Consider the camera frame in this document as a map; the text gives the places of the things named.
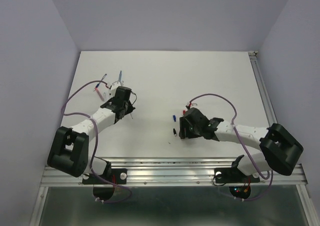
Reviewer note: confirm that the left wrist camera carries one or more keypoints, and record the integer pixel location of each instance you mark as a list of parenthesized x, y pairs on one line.
[(114, 86)]

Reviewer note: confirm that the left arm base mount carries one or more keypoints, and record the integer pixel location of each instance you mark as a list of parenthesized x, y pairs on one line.
[(104, 170)]

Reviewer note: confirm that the light blue pen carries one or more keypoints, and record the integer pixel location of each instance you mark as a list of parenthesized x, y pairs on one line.
[(120, 76)]

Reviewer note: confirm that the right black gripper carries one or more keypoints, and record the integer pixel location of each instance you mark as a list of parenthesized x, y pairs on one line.
[(184, 123)]

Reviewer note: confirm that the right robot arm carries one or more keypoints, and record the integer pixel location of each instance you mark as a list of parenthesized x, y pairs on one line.
[(278, 150)]

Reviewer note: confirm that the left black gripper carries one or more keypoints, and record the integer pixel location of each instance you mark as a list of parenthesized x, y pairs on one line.
[(130, 108)]

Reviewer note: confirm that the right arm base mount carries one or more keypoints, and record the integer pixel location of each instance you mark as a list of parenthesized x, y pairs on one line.
[(232, 175)]

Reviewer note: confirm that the right side aluminium rail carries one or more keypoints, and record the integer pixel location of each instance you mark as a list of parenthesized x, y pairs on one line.
[(267, 104)]

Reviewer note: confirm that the blue gel pen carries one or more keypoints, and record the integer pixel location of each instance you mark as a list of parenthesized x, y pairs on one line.
[(98, 84)]

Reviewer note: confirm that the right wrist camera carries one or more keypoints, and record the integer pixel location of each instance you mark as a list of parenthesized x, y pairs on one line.
[(190, 105)]

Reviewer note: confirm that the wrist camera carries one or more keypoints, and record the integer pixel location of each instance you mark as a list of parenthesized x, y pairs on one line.
[(114, 86), (190, 105)]

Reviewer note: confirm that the aluminium rail frame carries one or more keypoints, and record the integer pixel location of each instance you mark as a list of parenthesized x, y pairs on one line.
[(173, 192)]

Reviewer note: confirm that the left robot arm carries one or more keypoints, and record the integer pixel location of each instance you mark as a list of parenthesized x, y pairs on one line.
[(69, 152)]

